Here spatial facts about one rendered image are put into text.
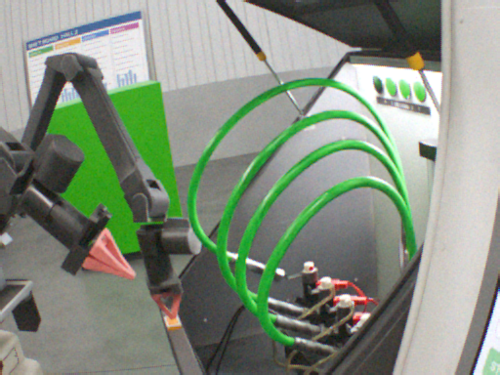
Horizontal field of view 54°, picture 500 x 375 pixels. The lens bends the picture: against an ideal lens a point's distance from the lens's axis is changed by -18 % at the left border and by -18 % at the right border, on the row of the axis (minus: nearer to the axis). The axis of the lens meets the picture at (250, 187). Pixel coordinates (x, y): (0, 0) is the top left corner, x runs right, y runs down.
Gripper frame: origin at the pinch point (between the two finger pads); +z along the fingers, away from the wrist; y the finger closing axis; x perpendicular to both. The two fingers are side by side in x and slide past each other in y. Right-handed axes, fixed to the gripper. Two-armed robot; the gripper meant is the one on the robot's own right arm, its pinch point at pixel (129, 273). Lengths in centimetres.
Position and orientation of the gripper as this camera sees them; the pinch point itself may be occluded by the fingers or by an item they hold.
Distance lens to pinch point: 80.6
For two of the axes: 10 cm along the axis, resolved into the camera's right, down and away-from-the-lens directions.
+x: -0.1, -2.6, 9.7
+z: 7.9, 5.8, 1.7
